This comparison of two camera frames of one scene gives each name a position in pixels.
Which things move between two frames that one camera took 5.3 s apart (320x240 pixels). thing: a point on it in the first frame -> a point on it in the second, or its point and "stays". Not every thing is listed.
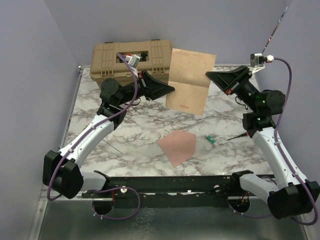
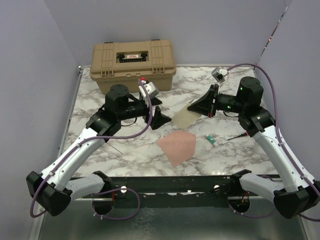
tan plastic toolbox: x=153 y=56 stays
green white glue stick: x=213 y=141 stays
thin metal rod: x=112 y=146 stays
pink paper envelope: x=178 y=146 stays
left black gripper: x=155 y=89 -> x=159 y=118
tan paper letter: x=188 y=77 -> x=184 y=118
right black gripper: x=228 y=81 -> x=205 y=105
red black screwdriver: x=243 y=134 stays
